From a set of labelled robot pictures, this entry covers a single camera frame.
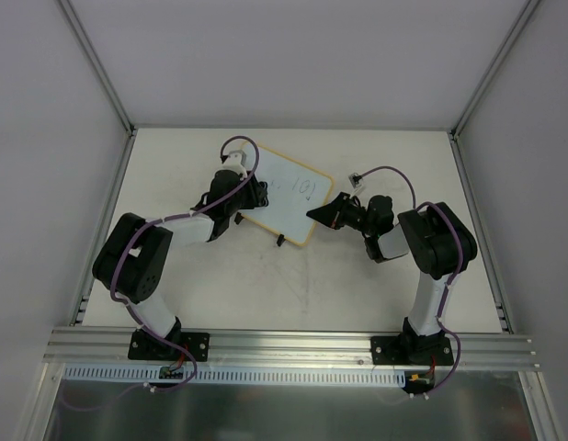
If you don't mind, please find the yellow-framed small whiteboard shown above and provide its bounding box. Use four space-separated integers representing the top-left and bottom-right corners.
241 146 335 246

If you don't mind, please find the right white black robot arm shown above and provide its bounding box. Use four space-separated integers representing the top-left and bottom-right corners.
306 193 478 367

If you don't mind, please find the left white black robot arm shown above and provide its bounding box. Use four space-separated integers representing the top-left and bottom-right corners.
92 170 268 361

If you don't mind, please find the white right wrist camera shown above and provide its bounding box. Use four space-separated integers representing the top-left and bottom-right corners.
348 173 363 189

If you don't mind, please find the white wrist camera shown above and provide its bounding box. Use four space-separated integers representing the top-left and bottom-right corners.
222 150 247 179
348 173 363 189

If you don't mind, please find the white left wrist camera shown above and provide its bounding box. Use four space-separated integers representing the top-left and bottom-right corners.
222 150 247 179

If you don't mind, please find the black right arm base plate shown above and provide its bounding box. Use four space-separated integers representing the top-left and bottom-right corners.
370 334 454 367

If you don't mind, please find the white slotted cable duct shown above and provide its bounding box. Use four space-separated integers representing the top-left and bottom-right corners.
62 364 406 388

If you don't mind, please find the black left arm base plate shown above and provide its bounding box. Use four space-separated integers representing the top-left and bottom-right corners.
128 330 210 362

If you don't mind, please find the left aluminium frame post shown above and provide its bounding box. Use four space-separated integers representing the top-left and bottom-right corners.
54 0 135 135

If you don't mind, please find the aluminium frame post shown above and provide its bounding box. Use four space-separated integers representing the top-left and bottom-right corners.
54 0 135 135
449 0 542 139

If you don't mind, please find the aluminium mounting rail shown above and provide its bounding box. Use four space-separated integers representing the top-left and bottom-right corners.
42 326 542 371

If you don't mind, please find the right aluminium frame post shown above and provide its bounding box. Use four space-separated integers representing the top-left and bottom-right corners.
449 0 542 139

